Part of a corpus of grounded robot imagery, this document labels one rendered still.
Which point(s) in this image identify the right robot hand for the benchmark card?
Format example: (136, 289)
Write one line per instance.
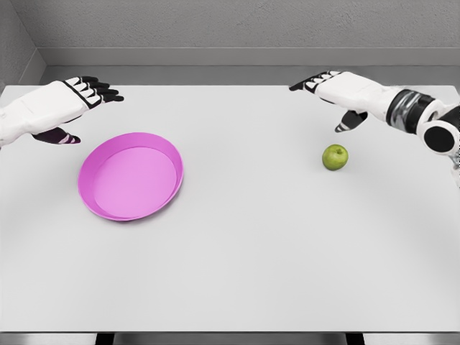
(339, 91)

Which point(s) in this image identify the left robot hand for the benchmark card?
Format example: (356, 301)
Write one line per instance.
(59, 104)

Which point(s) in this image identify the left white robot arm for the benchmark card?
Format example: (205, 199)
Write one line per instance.
(10, 120)

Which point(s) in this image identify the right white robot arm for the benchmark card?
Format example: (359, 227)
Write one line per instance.
(413, 108)

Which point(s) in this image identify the green apple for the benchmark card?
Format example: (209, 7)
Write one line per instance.
(335, 157)

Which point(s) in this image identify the pink round plate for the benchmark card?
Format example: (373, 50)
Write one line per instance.
(131, 177)

